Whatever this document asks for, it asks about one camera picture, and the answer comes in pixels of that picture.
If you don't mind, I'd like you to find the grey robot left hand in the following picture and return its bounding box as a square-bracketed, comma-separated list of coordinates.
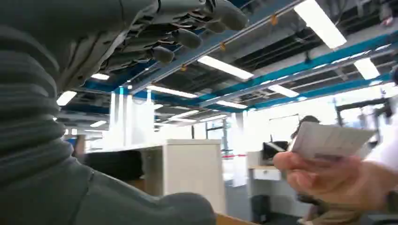
[0, 0, 249, 225]

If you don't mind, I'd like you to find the person's hand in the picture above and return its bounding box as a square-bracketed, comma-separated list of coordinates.
[273, 151, 398, 212]

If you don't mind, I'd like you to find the white card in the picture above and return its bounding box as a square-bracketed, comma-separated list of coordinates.
[291, 121, 376, 159]

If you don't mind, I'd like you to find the person at background desk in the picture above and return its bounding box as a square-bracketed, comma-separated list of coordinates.
[290, 115, 321, 141]

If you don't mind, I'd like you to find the black computer monitor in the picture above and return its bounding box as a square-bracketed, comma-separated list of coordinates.
[262, 141, 290, 162]

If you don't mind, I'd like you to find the white desk with drawer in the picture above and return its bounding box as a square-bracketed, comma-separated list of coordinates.
[247, 151, 288, 199]

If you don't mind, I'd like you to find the black waste bin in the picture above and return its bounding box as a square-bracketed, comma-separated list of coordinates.
[251, 195, 271, 224]

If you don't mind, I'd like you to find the ribbed grey left arm sleeve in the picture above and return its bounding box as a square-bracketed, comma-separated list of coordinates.
[0, 24, 76, 188]

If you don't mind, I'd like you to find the white pillar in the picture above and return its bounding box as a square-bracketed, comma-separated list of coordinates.
[108, 88, 155, 147]

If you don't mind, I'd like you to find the white cabinet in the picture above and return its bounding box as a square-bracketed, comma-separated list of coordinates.
[139, 139, 227, 215]

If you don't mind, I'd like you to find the black metal frame stand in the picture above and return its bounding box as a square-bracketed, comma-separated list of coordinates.
[334, 97, 394, 128]

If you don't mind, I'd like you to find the grey ceiling cable rail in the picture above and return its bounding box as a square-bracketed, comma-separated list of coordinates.
[128, 0, 307, 95]

